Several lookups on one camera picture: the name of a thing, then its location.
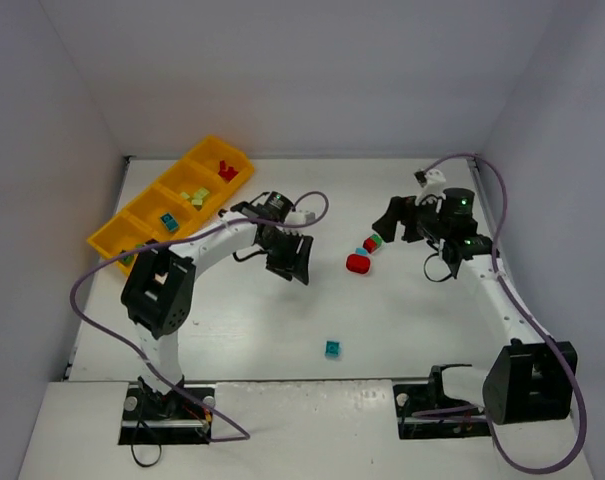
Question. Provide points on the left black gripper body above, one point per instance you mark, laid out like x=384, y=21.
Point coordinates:
x=286, y=251

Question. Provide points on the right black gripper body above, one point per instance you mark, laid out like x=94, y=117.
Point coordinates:
x=409, y=218

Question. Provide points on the red and green brick stack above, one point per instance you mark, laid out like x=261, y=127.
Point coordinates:
x=372, y=243

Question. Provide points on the large red rounded lego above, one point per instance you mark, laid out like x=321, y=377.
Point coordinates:
x=357, y=263

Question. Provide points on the red arch lego piece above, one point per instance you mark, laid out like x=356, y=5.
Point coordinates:
x=226, y=171

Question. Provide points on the light blue lego brick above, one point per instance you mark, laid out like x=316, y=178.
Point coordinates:
x=169, y=222

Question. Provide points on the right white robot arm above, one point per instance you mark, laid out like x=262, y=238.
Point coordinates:
x=528, y=381

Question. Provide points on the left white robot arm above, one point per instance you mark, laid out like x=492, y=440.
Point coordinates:
x=159, y=290

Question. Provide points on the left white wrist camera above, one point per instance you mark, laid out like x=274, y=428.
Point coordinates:
x=300, y=218

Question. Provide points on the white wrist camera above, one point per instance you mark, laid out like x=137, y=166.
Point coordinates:
x=432, y=183
x=300, y=218

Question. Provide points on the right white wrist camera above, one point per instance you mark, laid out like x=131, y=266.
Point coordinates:
x=432, y=183

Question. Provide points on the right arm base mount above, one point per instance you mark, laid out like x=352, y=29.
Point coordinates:
x=424, y=412

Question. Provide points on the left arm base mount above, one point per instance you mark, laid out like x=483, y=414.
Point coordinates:
x=150, y=419

